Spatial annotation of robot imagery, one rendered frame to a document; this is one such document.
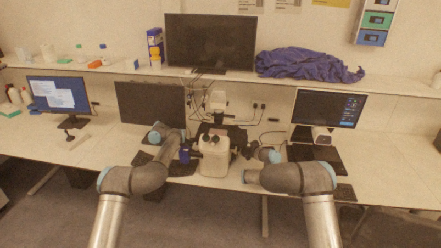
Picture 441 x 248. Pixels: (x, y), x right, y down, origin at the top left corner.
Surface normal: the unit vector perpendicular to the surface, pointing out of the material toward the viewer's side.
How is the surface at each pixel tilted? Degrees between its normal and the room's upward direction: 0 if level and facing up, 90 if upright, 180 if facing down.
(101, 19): 90
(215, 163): 91
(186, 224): 0
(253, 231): 0
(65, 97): 86
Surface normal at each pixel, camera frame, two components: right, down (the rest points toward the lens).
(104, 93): -0.15, 0.49
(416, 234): -0.42, 0.44
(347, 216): 0.02, -0.87
